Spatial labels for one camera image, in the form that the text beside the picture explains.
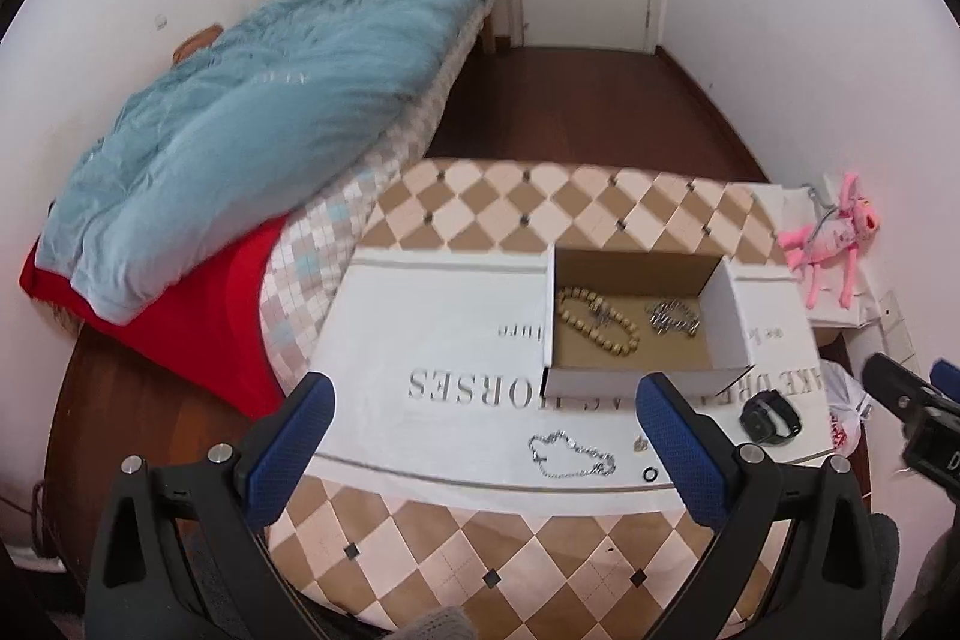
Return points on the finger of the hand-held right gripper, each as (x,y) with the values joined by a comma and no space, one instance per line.
(892,381)
(946,381)

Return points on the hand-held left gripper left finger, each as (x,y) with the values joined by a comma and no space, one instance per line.
(292,452)

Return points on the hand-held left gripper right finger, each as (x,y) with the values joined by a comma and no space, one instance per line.
(679,452)

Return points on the white cardboard box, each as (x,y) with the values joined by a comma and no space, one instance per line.
(720,325)

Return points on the red and white plastic bag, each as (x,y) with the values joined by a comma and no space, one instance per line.
(846,411)

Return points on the black smartwatch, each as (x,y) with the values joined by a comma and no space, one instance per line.
(765,419)

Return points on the red blanket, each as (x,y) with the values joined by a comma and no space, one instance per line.
(217,325)

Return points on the pink plush toy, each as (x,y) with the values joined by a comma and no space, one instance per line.
(832,239)

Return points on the brown checkered tablecloth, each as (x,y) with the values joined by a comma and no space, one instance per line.
(420,557)

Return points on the white printed cloth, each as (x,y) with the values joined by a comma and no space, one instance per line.
(427,325)

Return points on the light blue duvet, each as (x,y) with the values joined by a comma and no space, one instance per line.
(262,108)

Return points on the brown wooden headboard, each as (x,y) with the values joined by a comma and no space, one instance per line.
(196,43)

